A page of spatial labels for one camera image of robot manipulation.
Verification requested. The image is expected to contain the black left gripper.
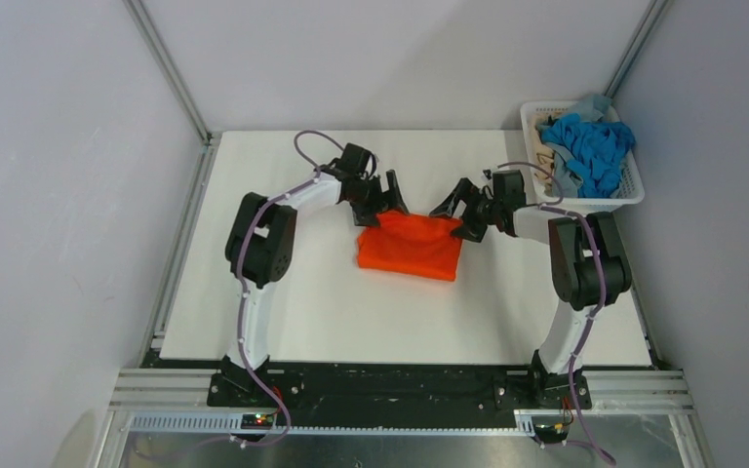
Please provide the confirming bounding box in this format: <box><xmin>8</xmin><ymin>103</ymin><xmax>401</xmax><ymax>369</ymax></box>
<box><xmin>346</xmin><ymin>170</ymin><xmax>407</xmax><ymax>228</ymax></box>

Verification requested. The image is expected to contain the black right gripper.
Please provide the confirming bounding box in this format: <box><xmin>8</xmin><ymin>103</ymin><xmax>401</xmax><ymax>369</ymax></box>
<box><xmin>431</xmin><ymin>177</ymin><xmax>503</xmax><ymax>243</ymax></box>

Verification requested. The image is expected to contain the orange t shirt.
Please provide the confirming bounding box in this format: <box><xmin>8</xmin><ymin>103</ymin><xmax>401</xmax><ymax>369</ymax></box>
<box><xmin>356</xmin><ymin>211</ymin><xmax>462</xmax><ymax>282</ymax></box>

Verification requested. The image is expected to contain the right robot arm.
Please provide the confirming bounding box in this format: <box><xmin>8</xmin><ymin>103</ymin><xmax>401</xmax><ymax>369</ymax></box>
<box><xmin>430</xmin><ymin>170</ymin><xmax>632</xmax><ymax>408</ymax></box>

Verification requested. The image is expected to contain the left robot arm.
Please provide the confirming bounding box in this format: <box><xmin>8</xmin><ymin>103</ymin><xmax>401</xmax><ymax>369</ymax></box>
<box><xmin>225</xmin><ymin>143</ymin><xmax>409</xmax><ymax>406</ymax></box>

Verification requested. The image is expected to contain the beige t shirt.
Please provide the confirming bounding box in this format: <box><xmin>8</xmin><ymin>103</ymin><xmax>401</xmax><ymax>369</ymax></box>
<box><xmin>533</xmin><ymin>143</ymin><xmax>555</xmax><ymax>187</ymax></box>

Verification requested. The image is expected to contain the blue t shirt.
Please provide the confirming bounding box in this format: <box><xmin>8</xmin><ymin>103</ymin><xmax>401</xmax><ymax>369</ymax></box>
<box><xmin>535</xmin><ymin>112</ymin><xmax>636</xmax><ymax>199</ymax></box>

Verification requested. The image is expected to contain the white plastic laundry basket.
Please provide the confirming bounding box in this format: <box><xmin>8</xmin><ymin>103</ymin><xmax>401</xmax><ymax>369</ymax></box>
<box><xmin>520</xmin><ymin>99</ymin><xmax>645</xmax><ymax>212</ymax></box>

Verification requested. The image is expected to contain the right controller board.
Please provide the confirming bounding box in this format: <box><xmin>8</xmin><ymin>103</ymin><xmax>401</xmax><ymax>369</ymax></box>
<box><xmin>532</xmin><ymin>423</ymin><xmax>570</xmax><ymax>448</ymax></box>

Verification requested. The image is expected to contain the controller board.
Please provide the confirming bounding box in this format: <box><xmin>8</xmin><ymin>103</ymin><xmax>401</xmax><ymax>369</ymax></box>
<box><xmin>239</xmin><ymin>412</ymin><xmax>276</xmax><ymax>432</ymax></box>
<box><xmin>532</xmin><ymin>423</ymin><xmax>570</xmax><ymax>448</ymax></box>

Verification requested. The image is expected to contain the left controller board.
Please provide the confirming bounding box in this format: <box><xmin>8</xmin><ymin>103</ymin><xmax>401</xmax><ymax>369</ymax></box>
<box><xmin>239</xmin><ymin>412</ymin><xmax>276</xmax><ymax>432</ymax></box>

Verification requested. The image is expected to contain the left aluminium frame post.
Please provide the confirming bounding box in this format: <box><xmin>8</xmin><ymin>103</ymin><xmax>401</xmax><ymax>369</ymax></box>
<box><xmin>122</xmin><ymin>0</ymin><xmax>213</xmax><ymax>146</ymax></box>

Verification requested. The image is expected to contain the aluminium frame post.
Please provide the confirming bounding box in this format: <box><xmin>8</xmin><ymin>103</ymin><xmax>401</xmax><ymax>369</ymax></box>
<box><xmin>122</xmin><ymin>0</ymin><xmax>213</xmax><ymax>146</ymax></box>
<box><xmin>604</xmin><ymin>0</ymin><xmax>673</xmax><ymax>98</ymax></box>

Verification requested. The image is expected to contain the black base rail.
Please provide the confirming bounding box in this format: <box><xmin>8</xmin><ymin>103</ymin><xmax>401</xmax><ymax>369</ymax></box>
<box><xmin>141</xmin><ymin>351</ymin><xmax>663</xmax><ymax>431</ymax></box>

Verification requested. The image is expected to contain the right aluminium frame post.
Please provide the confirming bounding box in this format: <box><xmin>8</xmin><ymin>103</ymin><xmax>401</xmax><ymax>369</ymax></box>
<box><xmin>604</xmin><ymin>0</ymin><xmax>673</xmax><ymax>98</ymax></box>

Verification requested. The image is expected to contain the aluminium base frame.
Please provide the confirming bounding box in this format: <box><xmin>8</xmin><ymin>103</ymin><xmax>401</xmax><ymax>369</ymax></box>
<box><xmin>94</xmin><ymin>362</ymin><xmax>713</xmax><ymax>467</ymax></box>

